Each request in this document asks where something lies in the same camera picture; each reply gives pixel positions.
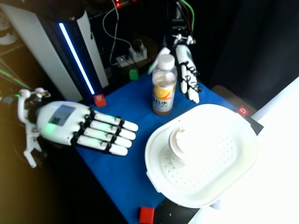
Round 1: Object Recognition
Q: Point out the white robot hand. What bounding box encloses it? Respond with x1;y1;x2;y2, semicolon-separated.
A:
149;45;201;104
35;100;139;156

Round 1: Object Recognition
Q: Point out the orange vitamin drink bottle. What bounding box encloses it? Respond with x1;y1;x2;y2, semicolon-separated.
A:
151;53;178;116

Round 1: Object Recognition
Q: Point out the white paper coffee cup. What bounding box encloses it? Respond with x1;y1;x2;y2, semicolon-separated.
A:
168;126;206;168

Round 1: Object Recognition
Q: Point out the white perforated tray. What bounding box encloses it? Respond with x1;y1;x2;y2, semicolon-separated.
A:
144;104;260;209

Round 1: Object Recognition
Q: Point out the red number eight block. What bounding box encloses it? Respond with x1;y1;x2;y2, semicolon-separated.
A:
93;94;107;107

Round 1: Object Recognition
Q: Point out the white power strip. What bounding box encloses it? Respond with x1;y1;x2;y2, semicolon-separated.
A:
116;54;136;68

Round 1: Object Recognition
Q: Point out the black curtain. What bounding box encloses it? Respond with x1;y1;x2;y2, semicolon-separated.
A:
193;0;299;110

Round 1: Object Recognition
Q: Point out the white tower with blue light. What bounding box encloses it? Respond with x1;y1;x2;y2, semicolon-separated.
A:
0;3;110;103

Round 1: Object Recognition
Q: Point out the red letter G block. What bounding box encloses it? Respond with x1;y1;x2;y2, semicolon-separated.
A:
236;106;250;117

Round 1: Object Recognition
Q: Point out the blue table cloth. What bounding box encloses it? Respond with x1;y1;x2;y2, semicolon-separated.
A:
75;72;252;224

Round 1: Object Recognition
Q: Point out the red toy block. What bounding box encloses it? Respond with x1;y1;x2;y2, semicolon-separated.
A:
139;206;156;224

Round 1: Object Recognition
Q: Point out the green cable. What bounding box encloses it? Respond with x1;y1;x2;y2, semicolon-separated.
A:
181;0;196;35

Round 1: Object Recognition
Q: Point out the white cable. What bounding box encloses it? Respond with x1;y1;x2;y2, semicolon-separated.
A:
102;4;134;66

